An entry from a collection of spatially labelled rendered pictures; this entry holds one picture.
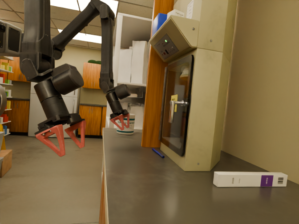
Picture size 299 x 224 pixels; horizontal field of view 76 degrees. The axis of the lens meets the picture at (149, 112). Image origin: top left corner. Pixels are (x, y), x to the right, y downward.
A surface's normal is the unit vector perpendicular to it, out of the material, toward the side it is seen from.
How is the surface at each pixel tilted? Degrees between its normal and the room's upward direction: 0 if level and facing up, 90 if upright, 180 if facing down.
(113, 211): 0
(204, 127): 90
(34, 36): 80
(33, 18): 90
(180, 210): 0
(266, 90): 90
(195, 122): 90
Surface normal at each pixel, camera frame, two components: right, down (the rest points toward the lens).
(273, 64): -0.97, -0.07
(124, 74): -0.19, 0.08
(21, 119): 0.25, 0.07
